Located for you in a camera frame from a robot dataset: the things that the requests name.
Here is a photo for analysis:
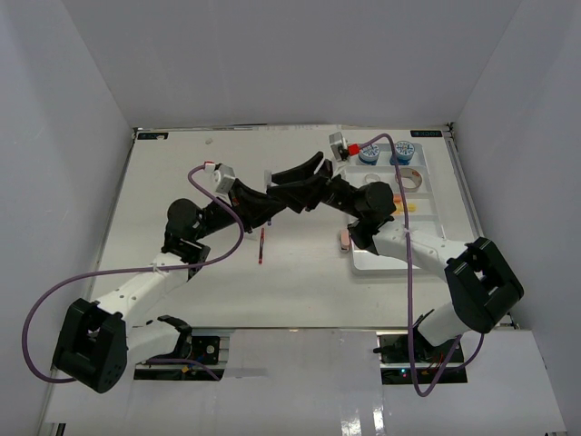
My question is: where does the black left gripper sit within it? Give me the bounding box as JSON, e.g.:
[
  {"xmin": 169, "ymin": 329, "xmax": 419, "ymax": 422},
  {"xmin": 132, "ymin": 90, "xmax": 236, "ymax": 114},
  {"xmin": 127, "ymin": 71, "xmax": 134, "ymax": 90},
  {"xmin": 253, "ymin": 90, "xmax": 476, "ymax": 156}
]
[{"xmin": 192, "ymin": 179, "xmax": 286, "ymax": 242}]

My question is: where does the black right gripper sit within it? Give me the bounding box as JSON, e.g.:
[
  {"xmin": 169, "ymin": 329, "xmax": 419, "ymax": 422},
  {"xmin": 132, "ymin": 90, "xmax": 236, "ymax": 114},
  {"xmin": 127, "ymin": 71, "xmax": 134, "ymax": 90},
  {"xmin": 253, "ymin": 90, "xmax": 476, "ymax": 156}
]
[{"xmin": 266, "ymin": 152, "xmax": 365, "ymax": 220}]

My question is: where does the red pen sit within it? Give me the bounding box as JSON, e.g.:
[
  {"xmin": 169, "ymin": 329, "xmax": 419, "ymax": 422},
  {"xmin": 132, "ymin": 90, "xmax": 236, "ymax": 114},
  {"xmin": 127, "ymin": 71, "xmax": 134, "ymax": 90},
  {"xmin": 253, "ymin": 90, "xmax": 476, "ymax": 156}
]
[{"xmin": 258, "ymin": 226, "xmax": 266, "ymax": 265}]

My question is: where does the blue tape roll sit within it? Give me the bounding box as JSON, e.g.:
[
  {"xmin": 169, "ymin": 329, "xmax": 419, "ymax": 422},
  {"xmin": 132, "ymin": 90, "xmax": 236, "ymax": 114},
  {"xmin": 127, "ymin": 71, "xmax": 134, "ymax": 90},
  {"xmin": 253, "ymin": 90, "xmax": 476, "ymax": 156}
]
[
  {"xmin": 390, "ymin": 141, "xmax": 416, "ymax": 165},
  {"xmin": 358, "ymin": 144, "xmax": 381, "ymax": 165}
]

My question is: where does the white compartment tray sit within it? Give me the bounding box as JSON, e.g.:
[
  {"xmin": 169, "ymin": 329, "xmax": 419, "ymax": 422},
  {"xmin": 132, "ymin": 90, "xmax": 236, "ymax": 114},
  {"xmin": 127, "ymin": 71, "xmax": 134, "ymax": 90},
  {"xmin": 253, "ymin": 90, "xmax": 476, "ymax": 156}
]
[{"xmin": 341, "ymin": 140, "xmax": 445, "ymax": 276}]

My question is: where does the yellow white highlighter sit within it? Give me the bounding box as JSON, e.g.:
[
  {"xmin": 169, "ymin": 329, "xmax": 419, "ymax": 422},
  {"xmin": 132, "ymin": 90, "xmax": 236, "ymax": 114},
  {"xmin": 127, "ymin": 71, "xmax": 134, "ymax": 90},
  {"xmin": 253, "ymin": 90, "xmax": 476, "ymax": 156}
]
[{"xmin": 395, "ymin": 203, "xmax": 417, "ymax": 214}]

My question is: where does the brown packing tape roll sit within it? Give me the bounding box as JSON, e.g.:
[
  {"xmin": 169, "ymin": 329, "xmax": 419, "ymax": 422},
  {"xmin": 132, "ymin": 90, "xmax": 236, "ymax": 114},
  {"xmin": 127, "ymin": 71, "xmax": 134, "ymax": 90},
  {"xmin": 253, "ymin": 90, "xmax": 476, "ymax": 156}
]
[{"xmin": 394, "ymin": 167, "xmax": 423, "ymax": 193}]

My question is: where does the clear tape roll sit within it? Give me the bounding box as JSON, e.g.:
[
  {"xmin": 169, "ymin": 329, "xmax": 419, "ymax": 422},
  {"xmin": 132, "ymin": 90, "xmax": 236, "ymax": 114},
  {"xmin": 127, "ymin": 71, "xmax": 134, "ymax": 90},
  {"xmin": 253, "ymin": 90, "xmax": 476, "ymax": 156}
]
[{"xmin": 364, "ymin": 173, "xmax": 381, "ymax": 183}]

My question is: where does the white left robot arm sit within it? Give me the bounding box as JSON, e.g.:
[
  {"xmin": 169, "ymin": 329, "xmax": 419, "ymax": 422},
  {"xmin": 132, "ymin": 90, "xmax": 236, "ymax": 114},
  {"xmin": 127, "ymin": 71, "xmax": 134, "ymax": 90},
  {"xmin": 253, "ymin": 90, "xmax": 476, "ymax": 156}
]
[{"xmin": 53, "ymin": 180, "xmax": 286, "ymax": 393}]

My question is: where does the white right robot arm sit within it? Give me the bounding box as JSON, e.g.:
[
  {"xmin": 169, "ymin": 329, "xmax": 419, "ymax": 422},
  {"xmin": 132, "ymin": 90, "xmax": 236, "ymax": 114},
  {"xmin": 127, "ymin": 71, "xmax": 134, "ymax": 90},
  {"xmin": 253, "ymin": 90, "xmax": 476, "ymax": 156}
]
[{"xmin": 267, "ymin": 154, "xmax": 524, "ymax": 362}]

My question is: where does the pink white eraser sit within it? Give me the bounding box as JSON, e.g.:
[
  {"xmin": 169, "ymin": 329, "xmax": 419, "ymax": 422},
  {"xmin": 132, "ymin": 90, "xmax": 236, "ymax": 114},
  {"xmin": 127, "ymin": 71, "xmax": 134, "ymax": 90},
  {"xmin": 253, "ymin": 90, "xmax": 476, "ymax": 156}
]
[{"xmin": 339, "ymin": 229, "xmax": 350, "ymax": 253}]

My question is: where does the right black table label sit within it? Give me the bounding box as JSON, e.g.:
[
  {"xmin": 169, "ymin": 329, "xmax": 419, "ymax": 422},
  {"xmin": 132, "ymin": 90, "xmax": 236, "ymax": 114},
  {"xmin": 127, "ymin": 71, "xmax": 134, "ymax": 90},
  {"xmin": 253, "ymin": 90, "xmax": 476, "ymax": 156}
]
[{"xmin": 410, "ymin": 130, "xmax": 443, "ymax": 138}]

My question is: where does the black table label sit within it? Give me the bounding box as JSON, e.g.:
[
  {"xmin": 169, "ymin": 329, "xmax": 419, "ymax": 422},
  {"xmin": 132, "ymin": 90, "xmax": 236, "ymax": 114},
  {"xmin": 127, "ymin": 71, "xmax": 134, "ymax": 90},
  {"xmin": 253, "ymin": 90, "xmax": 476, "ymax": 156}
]
[
  {"xmin": 410, "ymin": 130, "xmax": 443, "ymax": 138},
  {"xmin": 136, "ymin": 132, "xmax": 169, "ymax": 141}
]

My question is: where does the left black table label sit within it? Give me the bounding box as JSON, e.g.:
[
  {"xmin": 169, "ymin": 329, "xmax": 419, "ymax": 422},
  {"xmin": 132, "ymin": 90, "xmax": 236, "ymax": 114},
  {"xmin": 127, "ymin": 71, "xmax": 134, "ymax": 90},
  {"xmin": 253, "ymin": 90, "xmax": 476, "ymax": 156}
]
[{"xmin": 136, "ymin": 132, "xmax": 169, "ymax": 141}]

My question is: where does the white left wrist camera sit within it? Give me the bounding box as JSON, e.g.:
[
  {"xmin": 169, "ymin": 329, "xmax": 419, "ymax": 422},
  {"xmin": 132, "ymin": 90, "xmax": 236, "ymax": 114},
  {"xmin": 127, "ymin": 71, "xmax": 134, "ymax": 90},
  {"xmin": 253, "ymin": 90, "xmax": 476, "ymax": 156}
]
[{"xmin": 211, "ymin": 163, "xmax": 236, "ymax": 195}]

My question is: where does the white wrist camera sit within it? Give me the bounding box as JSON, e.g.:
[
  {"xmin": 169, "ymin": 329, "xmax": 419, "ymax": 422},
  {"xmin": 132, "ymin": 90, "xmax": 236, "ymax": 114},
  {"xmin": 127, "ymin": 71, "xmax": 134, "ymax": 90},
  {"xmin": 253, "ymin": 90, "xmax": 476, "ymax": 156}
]
[
  {"xmin": 329, "ymin": 132, "xmax": 350, "ymax": 163},
  {"xmin": 211, "ymin": 163, "xmax": 236, "ymax": 195}
]

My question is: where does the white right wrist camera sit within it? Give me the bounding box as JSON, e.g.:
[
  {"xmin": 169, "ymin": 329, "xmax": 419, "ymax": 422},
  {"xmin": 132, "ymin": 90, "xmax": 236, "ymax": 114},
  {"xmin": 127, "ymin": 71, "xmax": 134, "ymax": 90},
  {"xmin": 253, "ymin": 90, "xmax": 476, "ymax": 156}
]
[{"xmin": 329, "ymin": 132, "xmax": 350, "ymax": 163}]

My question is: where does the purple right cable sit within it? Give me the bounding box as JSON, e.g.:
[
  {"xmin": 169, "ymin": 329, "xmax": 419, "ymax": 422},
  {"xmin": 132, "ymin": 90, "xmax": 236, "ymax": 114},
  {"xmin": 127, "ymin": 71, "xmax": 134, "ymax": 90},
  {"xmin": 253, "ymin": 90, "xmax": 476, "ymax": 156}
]
[{"xmin": 358, "ymin": 133, "xmax": 484, "ymax": 399}]

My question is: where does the purple cable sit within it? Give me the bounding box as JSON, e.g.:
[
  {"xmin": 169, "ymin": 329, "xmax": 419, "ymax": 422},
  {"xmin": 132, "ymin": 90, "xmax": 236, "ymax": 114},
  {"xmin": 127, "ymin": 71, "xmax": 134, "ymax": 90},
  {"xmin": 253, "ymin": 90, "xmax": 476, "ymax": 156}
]
[
  {"xmin": 21, "ymin": 161, "xmax": 244, "ymax": 383},
  {"xmin": 358, "ymin": 133, "xmax": 484, "ymax": 399}
]

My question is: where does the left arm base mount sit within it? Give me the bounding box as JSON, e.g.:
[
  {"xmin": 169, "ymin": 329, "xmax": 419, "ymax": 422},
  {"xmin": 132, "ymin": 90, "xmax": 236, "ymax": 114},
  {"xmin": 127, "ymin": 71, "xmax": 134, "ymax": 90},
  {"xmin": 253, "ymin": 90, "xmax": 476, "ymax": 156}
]
[{"xmin": 131, "ymin": 315, "xmax": 228, "ymax": 382}]

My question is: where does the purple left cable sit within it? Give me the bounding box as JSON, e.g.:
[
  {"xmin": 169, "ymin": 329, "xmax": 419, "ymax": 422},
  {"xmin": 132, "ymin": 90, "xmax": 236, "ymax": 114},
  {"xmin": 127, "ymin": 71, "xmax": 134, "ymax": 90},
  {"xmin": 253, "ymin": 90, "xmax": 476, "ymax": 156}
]
[{"xmin": 21, "ymin": 161, "xmax": 244, "ymax": 383}]

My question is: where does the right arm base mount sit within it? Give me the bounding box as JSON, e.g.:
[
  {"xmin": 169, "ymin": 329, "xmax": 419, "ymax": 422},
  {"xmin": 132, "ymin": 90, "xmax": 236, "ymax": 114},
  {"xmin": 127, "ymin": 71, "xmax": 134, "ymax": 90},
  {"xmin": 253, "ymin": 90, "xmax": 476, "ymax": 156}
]
[{"xmin": 373, "ymin": 332, "xmax": 468, "ymax": 388}]

